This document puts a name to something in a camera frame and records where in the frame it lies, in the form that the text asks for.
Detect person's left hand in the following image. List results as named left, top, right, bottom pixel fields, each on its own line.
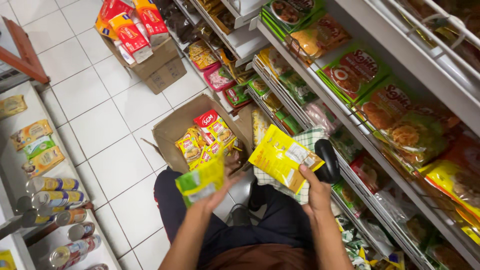
left=194, top=170, right=245, bottom=215

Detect person's right hand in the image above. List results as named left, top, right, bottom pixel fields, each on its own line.
left=299, top=164, right=333, bottom=218

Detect green yellow snack packet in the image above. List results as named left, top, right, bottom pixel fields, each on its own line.
left=175, top=151, right=226, bottom=208

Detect large yellow food packet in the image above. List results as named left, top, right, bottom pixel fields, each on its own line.
left=248, top=124, right=326, bottom=195

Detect black barcode scanner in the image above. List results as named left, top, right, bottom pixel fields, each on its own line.
left=314, top=139, right=341, bottom=185

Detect person's dark trousers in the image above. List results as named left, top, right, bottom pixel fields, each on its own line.
left=153, top=167, right=315, bottom=268

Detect heap of yellow seasoning sachets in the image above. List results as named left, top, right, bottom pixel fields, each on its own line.
left=175, top=118, right=245, bottom=172

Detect red white milk powder box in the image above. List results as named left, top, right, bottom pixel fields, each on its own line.
left=193, top=109, right=223, bottom=144

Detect open brown cardboard box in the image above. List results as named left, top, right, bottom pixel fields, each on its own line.
left=140, top=93, right=256, bottom=176

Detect person's brown shirt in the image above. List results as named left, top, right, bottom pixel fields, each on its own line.
left=202, top=243, right=320, bottom=270

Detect green white checkered cloth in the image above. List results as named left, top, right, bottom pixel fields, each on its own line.
left=253, top=127, right=331, bottom=205

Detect brown cardboard carton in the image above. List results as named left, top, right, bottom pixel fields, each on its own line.
left=98, top=34, right=188, bottom=95

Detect red orange tissue pack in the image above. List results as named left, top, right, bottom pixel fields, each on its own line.
left=95, top=0, right=134, bottom=41
left=132, top=0, right=170, bottom=46
left=108, top=12, right=154, bottom=64

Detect white shelf with cans and packets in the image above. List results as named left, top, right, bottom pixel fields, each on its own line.
left=0, top=80, right=123, bottom=270

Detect red brown wooden table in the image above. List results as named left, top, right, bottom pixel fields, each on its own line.
left=0, top=16, right=51, bottom=85

